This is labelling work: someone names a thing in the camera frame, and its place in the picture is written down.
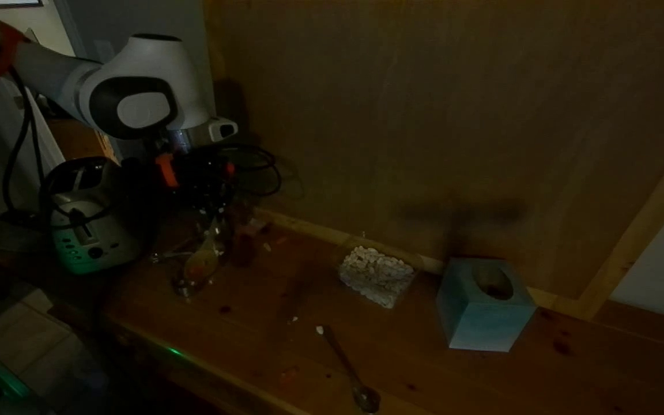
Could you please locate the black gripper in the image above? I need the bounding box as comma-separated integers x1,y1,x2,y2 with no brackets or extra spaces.
169,143,263,268

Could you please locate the wooden spoon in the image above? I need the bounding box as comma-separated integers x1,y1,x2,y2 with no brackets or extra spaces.
180,229,235,285

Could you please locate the small glass cup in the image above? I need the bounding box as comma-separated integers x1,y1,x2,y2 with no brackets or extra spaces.
169,257,217,305

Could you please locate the long metal spoon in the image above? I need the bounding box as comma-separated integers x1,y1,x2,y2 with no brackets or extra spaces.
313,322,384,415

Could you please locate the white speckled sponge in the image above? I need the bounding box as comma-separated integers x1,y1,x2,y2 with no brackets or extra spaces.
338,243,417,312

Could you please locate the large wooden board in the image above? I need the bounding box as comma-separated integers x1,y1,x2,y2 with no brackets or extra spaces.
202,0,664,322

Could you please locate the blue tissue box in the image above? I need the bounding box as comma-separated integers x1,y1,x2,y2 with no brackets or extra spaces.
434,255,539,354

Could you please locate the orange cable connector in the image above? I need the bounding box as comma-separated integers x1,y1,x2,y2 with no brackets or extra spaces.
153,149,180,192

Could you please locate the orange cable strap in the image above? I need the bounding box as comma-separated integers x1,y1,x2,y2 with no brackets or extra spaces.
0,15,28,80

